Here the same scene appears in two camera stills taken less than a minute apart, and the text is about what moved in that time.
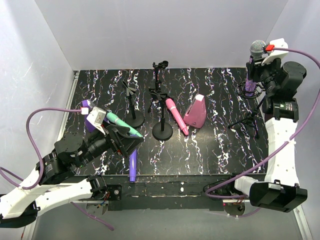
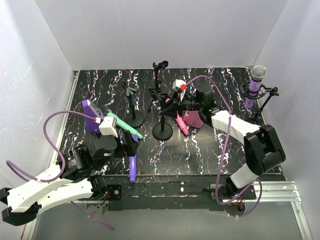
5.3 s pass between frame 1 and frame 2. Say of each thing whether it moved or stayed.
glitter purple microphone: moved
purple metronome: stayed
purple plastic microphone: stayed
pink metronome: stayed
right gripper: moved
